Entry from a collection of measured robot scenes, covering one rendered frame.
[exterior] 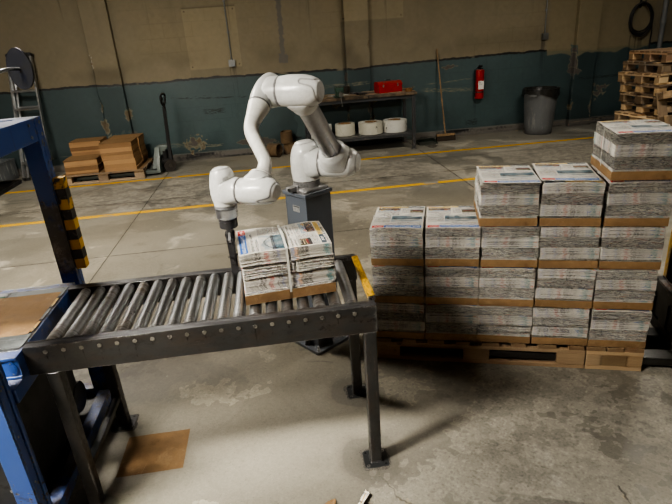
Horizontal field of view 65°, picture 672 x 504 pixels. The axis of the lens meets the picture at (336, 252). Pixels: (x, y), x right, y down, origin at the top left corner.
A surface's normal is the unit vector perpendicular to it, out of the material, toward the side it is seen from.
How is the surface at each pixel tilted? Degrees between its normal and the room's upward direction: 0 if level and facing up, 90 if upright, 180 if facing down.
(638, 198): 90
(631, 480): 0
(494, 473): 0
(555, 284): 90
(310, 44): 90
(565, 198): 90
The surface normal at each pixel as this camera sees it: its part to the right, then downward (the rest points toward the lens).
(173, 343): 0.13, 0.37
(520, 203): -0.17, 0.39
